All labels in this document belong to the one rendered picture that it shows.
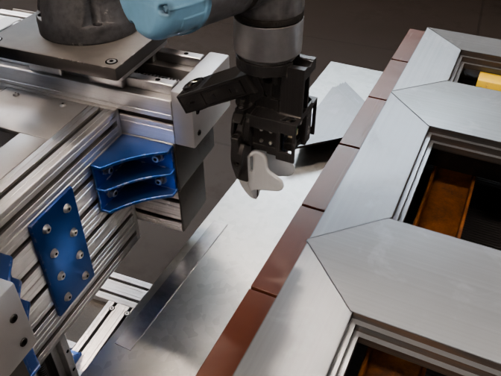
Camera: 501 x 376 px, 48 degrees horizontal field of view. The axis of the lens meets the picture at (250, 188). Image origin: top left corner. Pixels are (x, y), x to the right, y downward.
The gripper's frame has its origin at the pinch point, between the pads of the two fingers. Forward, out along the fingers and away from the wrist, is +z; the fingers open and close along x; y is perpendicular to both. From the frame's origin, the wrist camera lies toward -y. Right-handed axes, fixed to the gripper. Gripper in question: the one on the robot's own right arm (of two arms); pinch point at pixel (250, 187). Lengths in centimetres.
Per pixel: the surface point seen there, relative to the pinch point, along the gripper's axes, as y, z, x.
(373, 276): 18.5, 5.5, -3.2
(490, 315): 32.5, 5.5, -3.3
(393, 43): -30, 90, 255
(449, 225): 25.7, 22.3, 30.5
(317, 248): 10.6, 5.5, -1.4
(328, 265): 12.8, 5.5, -3.8
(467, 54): 20, 6, 68
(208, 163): -70, 91, 108
